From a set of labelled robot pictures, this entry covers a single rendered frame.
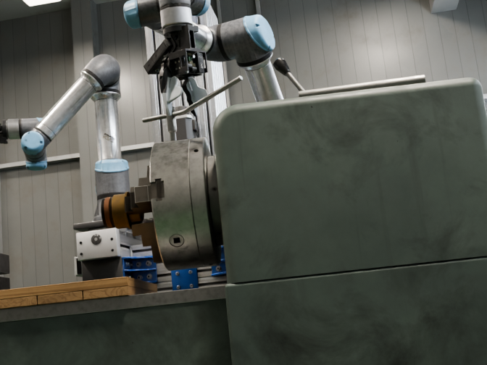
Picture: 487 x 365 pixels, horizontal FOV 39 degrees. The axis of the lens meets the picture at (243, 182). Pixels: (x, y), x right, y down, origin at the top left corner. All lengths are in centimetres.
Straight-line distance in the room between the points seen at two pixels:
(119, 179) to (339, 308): 120
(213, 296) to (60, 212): 883
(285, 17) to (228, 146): 873
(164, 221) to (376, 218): 47
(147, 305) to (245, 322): 22
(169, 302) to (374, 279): 44
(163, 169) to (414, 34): 860
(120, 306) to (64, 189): 880
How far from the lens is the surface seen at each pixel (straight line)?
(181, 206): 156
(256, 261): 146
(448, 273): 150
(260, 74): 218
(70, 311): 158
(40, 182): 1049
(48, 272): 1027
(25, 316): 161
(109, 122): 265
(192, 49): 167
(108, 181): 244
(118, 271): 228
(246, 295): 146
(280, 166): 149
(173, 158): 160
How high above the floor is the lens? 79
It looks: 11 degrees up
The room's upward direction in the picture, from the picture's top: 6 degrees counter-clockwise
